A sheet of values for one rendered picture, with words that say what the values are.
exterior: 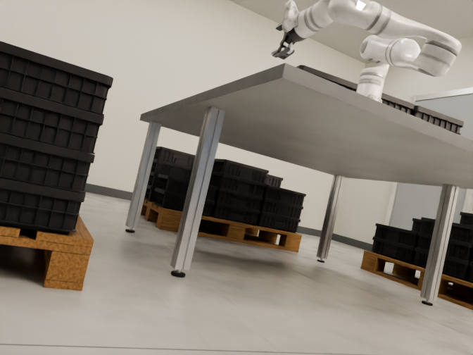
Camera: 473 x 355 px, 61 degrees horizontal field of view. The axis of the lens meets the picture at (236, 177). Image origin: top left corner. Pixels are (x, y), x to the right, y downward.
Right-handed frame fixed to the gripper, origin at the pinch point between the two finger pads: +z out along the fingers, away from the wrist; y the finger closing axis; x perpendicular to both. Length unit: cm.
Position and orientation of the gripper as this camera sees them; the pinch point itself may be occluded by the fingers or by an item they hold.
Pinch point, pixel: (276, 41)
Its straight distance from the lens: 140.4
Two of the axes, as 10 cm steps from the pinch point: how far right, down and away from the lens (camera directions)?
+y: 1.7, -9.8, 1.4
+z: -4.8, 0.4, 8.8
